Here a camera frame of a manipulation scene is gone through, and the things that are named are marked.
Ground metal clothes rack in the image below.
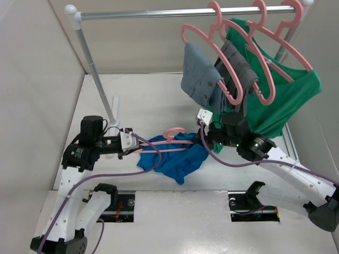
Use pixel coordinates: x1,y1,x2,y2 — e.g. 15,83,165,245
64,1,313,128

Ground pink hanger with green shirt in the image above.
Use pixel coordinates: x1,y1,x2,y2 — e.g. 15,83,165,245
245,1,313,85

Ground grey shorts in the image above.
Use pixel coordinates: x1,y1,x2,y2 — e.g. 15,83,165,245
214,40,258,116

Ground blue denim shorts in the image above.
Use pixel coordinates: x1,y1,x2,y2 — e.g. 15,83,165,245
181,42,226,114

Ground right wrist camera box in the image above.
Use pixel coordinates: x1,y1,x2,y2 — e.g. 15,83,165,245
197,108,213,126

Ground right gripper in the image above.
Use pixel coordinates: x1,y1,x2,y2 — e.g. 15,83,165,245
190,121,239,151

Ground green t shirt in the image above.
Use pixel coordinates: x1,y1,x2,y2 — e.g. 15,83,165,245
212,28,322,139

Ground pink hanger with grey shorts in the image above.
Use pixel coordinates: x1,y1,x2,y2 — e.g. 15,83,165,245
222,0,276,106

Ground pink hanger with denim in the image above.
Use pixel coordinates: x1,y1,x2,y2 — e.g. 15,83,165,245
181,0,244,105

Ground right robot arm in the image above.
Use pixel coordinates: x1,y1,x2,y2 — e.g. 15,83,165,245
197,108,338,232

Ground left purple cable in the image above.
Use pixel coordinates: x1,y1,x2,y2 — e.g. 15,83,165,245
37,128,163,254

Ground blue t shirt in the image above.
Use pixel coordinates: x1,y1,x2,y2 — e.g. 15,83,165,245
137,133,209,185

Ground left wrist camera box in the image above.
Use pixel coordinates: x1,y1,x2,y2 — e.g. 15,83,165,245
119,128,140,152

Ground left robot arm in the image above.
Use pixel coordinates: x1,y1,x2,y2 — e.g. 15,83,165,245
30,115,139,253

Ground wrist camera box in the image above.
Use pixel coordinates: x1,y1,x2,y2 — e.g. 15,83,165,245
197,108,213,126
119,128,140,152

